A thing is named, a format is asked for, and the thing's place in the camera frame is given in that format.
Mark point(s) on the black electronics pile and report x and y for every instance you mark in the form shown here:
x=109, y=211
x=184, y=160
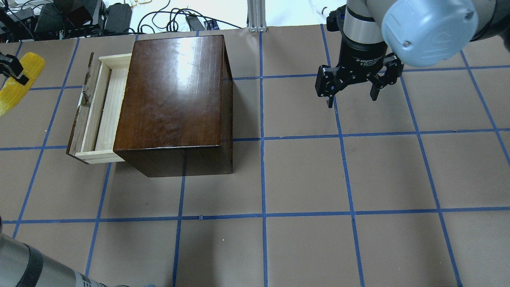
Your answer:
x=39, y=20

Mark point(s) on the yellow corn cob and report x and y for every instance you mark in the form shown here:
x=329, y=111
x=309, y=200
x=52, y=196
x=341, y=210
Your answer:
x=12, y=91

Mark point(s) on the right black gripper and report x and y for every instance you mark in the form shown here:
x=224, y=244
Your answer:
x=361, y=57

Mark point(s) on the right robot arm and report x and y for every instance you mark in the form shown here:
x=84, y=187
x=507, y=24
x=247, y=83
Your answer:
x=380, y=37

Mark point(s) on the dark brown wooden cabinet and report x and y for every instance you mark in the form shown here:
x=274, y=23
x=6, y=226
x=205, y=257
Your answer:
x=176, y=117

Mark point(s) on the light wood drawer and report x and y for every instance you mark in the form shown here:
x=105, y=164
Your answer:
x=96, y=119

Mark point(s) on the aluminium extrusion post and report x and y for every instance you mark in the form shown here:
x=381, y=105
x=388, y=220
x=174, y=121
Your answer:
x=256, y=14

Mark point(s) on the black power adapter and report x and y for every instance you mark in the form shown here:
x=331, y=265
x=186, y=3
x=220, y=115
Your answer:
x=194, y=23

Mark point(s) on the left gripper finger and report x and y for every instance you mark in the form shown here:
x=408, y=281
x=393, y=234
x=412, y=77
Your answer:
x=10, y=66

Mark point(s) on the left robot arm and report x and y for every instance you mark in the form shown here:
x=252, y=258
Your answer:
x=22, y=265

